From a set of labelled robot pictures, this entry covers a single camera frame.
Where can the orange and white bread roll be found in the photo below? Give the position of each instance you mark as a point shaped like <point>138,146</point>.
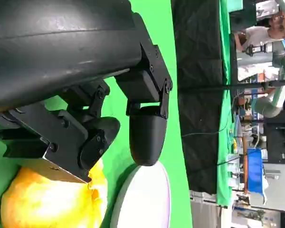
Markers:
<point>50,204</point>

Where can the black horizontal pole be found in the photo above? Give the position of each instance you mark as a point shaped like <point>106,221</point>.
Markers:
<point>251,84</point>

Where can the black machine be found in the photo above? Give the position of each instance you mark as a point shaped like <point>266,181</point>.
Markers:
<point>279,140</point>

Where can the green backdrop sheet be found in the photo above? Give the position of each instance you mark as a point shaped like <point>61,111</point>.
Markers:
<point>224,118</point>

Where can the person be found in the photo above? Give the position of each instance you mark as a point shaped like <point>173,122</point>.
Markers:
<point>256,33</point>

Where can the lilac plate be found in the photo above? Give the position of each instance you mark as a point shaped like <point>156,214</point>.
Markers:
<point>145,197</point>

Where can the blue bin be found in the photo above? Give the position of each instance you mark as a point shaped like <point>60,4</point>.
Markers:
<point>254,171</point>

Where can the black backdrop cloth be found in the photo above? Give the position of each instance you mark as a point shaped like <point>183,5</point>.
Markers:
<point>199,71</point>

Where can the green table cloth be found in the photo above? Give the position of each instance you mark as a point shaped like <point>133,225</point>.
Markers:
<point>156,23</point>

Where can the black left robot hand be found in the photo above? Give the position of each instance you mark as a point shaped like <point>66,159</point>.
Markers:
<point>61,47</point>

